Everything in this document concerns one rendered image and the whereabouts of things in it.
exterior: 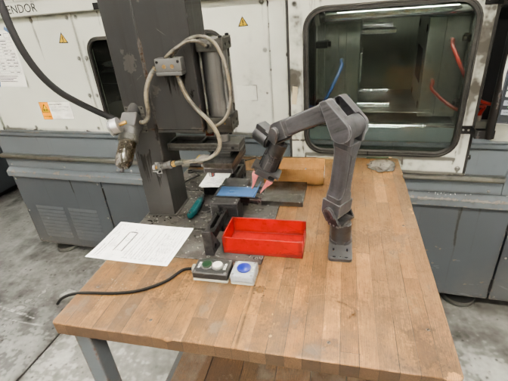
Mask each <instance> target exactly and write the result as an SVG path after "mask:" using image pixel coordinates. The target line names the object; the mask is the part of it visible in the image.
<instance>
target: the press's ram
mask: <svg viewBox="0 0 508 381"><path fill-rule="evenodd" d="M219 134H220V135H221V142H222V146H221V150H220V152H219V153H218V155H217V156H216V157H214V158H213V159H211V160H208V161H204V162H203V168H204V172H205V173H209V176H210V177H214V176H215V173H234V171H235V169H236V168H237V166H238V164H239V163H240V161H241V160H242V158H243V156H244V154H245V153H246V146H245V138H244V136H230V135H229V133H228V132H219ZM167 146H168V150H192V151H212V152H211V154H210V155H212V154H213V153H214V152H215V151H216V149H217V146H218V140H217V137H216V136H175V137H174V138H173V139H172V140H171V141H170V142H169V143H167Z"/></svg>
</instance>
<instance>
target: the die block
mask: <svg viewBox="0 0 508 381"><path fill-rule="evenodd" d="M243 205H244V206H248V205H249V204H248V203H241V202H239V204H238V206H237V207H235V206H221V207H225V208H226V209H227V211H228V217H227V218H226V220H225V223H224V224H228V223H229V221H230V220H231V217H243ZM217 208H218V206H210V209H211V213H212V217H213V216H214V214H215V212H216V210H217Z"/></svg>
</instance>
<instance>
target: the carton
mask: <svg viewBox="0 0 508 381"><path fill-rule="evenodd" d="M278 168H279V169H280V170H282V172H281V174H280V177H279V179H278V181H300V182H307V184H310V185H324V173H325V158H283V159H282V161H281V163H280V165H279V167H278ZM305 168H306V169H305ZM274 181H276V179H274Z"/></svg>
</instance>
